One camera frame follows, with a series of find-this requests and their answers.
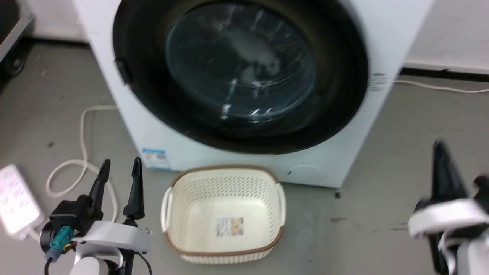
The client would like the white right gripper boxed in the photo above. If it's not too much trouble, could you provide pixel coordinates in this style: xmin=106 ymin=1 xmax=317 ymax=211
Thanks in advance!
xmin=408 ymin=139 xmax=489 ymax=239

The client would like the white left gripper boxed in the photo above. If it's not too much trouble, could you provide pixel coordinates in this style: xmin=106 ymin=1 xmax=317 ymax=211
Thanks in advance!
xmin=76 ymin=157 xmax=153 ymax=254

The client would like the white front-load washing machine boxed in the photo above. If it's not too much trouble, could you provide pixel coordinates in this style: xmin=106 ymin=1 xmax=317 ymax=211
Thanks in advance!
xmin=73 ymin=0 xmax=435 ymax=188

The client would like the black round glass washer door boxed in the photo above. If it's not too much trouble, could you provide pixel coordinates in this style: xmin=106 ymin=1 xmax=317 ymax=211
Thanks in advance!
xmin=112 ymin=0 xmax=369 ymax=155

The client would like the blue energy label sticker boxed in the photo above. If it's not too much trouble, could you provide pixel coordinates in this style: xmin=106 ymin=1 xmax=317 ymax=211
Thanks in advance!
xmin=142 ymin=148 xmax=171 ymax=170

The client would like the white power strip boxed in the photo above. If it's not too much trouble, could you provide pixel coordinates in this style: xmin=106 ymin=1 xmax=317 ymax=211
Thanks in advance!
xmin=0 ymin=164 xmax=45 ymax=240

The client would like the cream plastic laundry basket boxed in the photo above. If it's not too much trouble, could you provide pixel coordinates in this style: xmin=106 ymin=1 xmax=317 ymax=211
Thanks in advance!
xmin=161 ymin=165 xmax=287 ymax=265

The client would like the grey wheeled cart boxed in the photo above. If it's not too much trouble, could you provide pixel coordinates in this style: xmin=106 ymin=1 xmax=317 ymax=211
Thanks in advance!
xmin=0 ymin=0 xmax=36 ymax=76

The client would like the thick white power cable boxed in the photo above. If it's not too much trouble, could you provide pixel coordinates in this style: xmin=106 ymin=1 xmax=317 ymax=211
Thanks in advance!
xmin=45 ymin=105 xmax=119 ymax=223

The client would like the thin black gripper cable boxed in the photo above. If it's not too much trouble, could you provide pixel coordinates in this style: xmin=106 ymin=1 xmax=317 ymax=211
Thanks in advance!
xmin=123 ymin=249 xmax=154 ymax=275

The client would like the thin white cable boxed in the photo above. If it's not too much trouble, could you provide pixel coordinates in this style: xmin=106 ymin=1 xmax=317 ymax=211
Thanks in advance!
xmin=393 ymin=79 xmax=489 ymax=94

